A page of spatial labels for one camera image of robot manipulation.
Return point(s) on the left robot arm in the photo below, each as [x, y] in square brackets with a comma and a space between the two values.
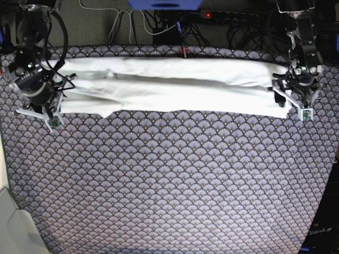
[303, 54]

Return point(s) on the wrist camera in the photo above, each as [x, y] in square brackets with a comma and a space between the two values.
[305, 114]
[54, 123]

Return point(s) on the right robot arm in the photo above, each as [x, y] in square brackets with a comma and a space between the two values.
[30, 74]

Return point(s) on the black power adapter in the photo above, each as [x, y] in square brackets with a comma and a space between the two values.
[170, 37]

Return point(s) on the black power strip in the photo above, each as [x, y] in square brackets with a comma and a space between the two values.
[223, 17]

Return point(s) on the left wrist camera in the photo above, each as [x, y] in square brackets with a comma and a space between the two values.
[305, 114]

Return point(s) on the patterned grey table cloth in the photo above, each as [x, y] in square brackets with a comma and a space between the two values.
[183, 182]

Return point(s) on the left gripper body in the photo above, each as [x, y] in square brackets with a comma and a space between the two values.
[306, 86]

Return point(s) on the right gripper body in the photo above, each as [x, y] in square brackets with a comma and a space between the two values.
[46, 104]

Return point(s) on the blue box at top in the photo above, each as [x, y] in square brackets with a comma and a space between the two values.
[165, 4]

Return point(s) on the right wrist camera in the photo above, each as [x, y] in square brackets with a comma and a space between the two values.
[54, 123]

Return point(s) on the red clamp at table edge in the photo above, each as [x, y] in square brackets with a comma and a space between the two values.
[184, 52]

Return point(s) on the white printed T-shirt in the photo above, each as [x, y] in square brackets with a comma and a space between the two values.
[109, 84]

